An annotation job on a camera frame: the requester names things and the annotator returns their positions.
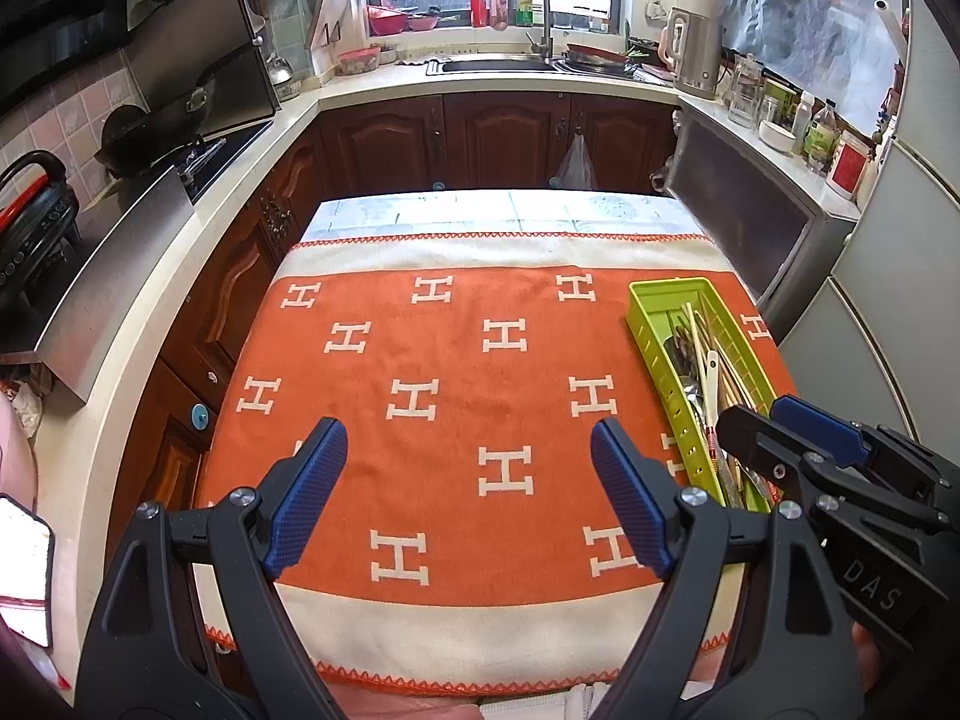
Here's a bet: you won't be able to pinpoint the hanging plastic bag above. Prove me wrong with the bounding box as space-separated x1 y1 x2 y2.
553 131 599 188

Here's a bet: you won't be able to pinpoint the steel sink faucet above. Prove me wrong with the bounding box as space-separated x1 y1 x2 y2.
517 0 556 61

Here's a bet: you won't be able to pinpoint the glass jar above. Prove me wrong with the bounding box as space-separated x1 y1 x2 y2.
727 56 766 128

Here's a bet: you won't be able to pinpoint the steel electric kettle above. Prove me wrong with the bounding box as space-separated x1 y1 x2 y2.
658 6 725 100

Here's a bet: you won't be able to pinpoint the green label bottle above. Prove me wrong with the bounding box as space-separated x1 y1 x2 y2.
806 101 841 173

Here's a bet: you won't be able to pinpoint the light printed tablecloth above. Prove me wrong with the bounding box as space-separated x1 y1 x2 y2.
304 189 713 245

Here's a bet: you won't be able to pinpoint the red label container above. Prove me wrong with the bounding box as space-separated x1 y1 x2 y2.
829 131 871 200

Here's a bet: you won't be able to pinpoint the white ceramic spoon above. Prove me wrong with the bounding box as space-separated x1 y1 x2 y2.
701 351 725 421

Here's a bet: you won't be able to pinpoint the orange printed blanket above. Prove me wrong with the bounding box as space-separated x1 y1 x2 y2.
196 236 796 695

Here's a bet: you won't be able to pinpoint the brown wooden kitchen cabinets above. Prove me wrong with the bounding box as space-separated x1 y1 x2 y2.
105 90 680 691

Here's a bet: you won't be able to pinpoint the black wok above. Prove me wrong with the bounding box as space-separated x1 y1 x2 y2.
94 67 226 181

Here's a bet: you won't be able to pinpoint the steel kitchen sink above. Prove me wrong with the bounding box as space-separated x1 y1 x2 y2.
442 56 560 74

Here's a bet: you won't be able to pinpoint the grey refrigerator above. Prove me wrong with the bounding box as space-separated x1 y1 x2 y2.
780 7 960 466

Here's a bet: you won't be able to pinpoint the plastic wall sheet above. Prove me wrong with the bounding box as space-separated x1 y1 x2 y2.
716 0 901 136

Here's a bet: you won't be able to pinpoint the wooden cutting board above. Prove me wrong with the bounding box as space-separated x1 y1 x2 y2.
307 0 370 80

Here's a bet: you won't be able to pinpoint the white bowl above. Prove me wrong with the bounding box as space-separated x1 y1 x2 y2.
757 120 797 155

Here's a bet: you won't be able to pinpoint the low stainless steel panel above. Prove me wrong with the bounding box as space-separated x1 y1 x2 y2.
34 165 197 404

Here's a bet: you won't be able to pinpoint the white rectangular device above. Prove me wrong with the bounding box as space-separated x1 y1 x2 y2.
0 493 57 650

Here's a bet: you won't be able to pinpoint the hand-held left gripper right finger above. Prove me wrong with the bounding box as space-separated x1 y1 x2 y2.
591 417 860 720

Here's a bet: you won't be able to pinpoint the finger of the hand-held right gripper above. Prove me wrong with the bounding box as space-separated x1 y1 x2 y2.
772 393 876 468
715 404 809 500

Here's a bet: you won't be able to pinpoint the black pressure cooker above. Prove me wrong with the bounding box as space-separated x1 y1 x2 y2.
0 150 83 331

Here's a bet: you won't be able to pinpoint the tall stainless steel panel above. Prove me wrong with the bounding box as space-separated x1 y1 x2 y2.
142 0 282 137

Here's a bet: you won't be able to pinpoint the green plastic tray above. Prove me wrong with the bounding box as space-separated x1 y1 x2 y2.
627 277 777 512

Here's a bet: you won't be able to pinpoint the small steel teapot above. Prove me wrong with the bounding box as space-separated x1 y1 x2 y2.
266 45 295 102

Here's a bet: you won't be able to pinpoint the red frying pan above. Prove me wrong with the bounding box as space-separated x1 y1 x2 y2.
566 43 638 68

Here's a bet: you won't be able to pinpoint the black gas cooktop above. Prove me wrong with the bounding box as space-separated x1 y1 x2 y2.
176 118 275 205

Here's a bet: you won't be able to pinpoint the person's right hand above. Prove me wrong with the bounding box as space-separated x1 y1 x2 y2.
850 625 881 695

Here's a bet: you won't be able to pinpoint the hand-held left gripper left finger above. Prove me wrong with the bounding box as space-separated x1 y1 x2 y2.
75 417 350 720

